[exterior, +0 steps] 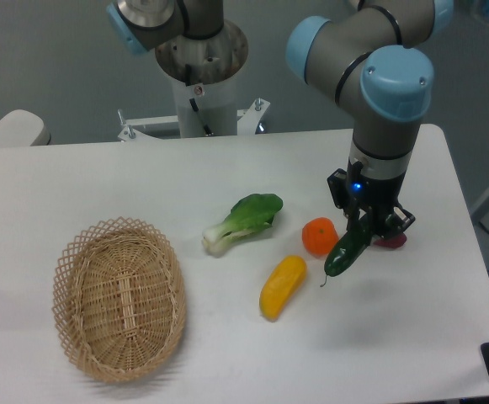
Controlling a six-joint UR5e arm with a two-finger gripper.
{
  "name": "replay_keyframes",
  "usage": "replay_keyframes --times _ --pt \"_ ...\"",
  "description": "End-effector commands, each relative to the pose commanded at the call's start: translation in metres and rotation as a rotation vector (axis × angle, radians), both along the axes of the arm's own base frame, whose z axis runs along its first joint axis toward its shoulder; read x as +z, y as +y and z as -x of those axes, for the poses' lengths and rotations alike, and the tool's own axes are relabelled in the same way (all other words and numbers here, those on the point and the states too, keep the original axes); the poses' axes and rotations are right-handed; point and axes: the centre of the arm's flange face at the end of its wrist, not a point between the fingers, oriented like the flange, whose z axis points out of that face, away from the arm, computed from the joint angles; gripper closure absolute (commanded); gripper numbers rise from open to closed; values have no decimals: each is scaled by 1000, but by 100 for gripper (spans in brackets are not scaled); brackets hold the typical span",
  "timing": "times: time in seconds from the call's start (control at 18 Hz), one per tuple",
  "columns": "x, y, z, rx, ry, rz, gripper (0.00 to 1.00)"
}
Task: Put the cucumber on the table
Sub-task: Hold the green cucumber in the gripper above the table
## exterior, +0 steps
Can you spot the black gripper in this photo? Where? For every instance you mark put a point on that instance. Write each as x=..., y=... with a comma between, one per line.
x=357, y=194

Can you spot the green cucumber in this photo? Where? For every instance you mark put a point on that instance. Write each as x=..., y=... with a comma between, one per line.
x=348, y=249

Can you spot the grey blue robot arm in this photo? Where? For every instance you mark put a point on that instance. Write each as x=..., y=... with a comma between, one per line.
x=369, y=65

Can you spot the purple sweet potato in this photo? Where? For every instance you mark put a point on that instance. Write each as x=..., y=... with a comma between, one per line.
x=392, y=243

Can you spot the orange tangerine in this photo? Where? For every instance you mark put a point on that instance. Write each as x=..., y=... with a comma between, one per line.
x=319, y=236

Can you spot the green bok choy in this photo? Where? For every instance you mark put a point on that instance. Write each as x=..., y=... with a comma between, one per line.
x=249, y=216

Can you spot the woven wicker basket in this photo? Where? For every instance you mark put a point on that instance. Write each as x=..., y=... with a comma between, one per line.
x=119, y=300

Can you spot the white chair armrest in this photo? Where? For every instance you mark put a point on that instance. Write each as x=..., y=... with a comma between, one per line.
x=21, y=128

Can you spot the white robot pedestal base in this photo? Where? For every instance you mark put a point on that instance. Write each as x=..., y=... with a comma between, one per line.
x=203, y=75

